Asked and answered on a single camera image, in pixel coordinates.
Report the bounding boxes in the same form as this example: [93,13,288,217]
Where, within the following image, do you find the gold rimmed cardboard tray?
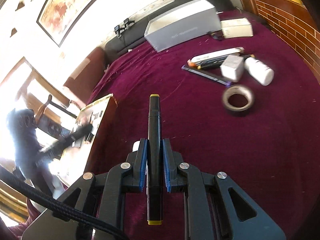
[56,94,118,186]

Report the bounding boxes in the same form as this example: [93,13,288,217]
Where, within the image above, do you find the black marker orange cap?
[146,94,163,225]

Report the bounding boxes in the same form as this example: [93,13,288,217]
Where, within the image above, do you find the black tape roll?
[222,85,255,116]

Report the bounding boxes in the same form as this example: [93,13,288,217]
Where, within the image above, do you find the black marker purple cap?
[181,65,232,87]

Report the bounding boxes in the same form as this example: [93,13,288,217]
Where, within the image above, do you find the square white medicine box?
[220,55,244,82]

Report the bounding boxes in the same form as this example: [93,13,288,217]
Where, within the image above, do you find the black marker yellow cap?
[196,54,255,70]

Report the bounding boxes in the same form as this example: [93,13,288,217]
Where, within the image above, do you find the long white tube box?
[187,47,245,67]

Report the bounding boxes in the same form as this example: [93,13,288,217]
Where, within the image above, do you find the dark wooden chair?
[24,93,77,139]

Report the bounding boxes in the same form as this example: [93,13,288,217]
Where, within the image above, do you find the maroon armchair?
[63,47,105,109]

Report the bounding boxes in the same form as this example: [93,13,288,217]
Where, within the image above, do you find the maroon velvet table cloth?
[86,21,319,239]

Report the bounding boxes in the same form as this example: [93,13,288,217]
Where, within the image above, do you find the framed horse painting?
[36,0,96,46]

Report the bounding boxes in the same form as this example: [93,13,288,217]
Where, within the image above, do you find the black leather sofa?
[103,0,241,63]

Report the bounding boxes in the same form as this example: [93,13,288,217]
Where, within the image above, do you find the large white pill bottle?
[244,57,274,86]

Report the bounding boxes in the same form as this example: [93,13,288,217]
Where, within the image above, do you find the clamp devices on sofa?
[114,18,135,38]

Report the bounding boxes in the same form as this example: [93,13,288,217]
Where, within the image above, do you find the small black clip device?
[208,31,224,41]

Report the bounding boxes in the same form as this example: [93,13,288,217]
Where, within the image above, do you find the cream cardboard box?
[221,18,253,38]

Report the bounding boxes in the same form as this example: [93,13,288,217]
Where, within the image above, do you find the large grey cardboard box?
[144,0,221,52]

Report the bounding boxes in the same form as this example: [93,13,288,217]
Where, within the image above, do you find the brick pattern wooden counter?
[240,0,319,80]

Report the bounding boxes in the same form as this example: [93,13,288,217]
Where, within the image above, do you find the black braided cable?
[0,164,128,240]

